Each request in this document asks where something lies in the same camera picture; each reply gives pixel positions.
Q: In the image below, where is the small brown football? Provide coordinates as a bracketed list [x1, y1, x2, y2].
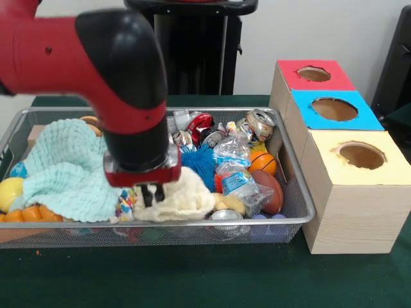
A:
[250, 169, 284, 215]

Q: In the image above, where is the wooden box with three holes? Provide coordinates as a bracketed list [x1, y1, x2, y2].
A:
[268, 59, 411, 255]

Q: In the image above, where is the small orange basketball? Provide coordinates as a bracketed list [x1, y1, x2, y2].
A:
[249, 151, 277, 176]

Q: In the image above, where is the cream waffle cloth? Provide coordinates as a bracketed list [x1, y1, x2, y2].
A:
[133, 166, 216, 222]

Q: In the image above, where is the crushed drink can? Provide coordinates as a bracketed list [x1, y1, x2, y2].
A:
[245, 108, 277, 142]

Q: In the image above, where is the orange plastic beaded toy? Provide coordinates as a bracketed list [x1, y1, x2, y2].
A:
[0, 205, 64, 223]

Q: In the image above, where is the shallow wire mesh bin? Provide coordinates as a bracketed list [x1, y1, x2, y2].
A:
[0, 107, 317, 250]

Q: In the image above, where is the mint green waffle cloth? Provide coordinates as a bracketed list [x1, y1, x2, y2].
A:
[22, 118, 125, 223]

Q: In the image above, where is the blue spiky rubber ball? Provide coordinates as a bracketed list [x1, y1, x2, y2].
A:
[181, 144, 218, 193]

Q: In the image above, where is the black upright stand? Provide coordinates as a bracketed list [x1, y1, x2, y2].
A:
[371, 4, 411, 112]

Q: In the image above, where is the colourful dotted cloth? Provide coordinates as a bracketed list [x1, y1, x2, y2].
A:
[114, 189, 137, 222]

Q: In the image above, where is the crushed clear plastic bottle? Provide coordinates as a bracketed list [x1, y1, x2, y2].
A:
[213, 160, 274, 216]

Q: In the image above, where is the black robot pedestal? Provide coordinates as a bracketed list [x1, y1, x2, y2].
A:
[125, 0, 259, 96]

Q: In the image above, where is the yellow tennis ball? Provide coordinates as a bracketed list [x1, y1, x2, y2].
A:
[0, 176, 26, 212]

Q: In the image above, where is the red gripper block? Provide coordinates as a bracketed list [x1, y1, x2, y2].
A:
[104, 160, 182, 207]

